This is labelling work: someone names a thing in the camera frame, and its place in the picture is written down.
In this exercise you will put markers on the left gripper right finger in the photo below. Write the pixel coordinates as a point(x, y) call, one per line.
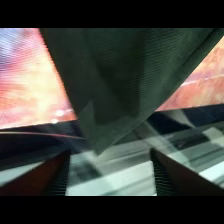
point(180, 180)

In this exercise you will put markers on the dark green pants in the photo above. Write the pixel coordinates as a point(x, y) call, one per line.
point(120, 76)

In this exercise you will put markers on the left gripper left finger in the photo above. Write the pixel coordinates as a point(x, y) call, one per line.
point(40, 178)

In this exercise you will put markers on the silver frame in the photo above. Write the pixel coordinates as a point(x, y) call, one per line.
point(126, 181)

